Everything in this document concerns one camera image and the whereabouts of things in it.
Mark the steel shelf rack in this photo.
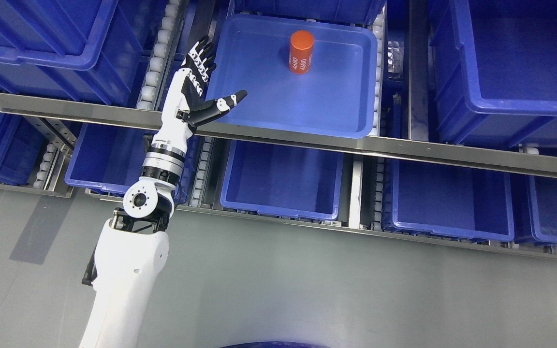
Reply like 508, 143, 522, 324
0, 0, 557, 259

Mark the blue bin upper right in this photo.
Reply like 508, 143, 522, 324
427, 0, 557, 148

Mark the blue bin upper left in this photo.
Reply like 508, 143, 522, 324
0, 0, 154, 106

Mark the blue bin lower middle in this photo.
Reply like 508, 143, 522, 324
220, 141, 344, 220

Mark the orange cylindrical capacitor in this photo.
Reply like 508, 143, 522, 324
288, 29, 315, 74

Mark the shallow blue tray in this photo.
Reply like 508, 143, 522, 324
207, 14, 377, 139

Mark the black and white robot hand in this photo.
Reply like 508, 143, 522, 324
161, 35, 248, 132

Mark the blue bin lower left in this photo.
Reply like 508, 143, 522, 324
64, 123, 197, 203

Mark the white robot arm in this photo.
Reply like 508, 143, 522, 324
79, 127, 193, 348

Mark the blue bin far left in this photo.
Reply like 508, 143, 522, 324
0, 113, 45, 186

